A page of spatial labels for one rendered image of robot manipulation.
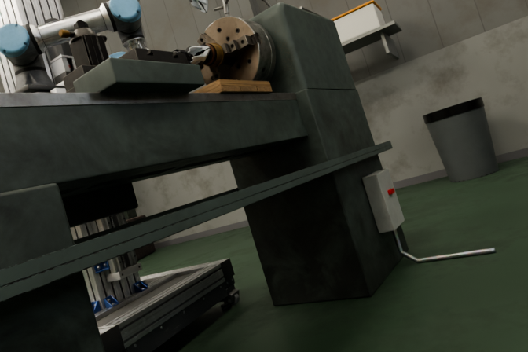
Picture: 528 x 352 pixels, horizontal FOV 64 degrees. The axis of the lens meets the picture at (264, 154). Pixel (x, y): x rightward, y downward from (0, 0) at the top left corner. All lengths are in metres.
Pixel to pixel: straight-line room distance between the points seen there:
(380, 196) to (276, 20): 0.88
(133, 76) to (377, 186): 1.25
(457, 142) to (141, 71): 3.46
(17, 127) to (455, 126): 3.70
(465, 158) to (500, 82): 1.03
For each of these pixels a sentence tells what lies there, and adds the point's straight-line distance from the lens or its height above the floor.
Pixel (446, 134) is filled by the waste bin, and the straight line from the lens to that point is 4.18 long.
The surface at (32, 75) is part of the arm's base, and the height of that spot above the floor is 1.23.
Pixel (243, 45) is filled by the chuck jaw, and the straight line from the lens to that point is 1.66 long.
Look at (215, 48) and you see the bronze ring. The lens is 1.65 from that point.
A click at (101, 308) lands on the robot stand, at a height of 0.24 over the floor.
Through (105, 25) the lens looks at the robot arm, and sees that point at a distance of 1.85.
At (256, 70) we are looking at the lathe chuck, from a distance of 1.67.
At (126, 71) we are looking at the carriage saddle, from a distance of 1.01.
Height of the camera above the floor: 0.58
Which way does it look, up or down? 3 degrees up
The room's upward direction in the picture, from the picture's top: 17 degrees counter-clockwise
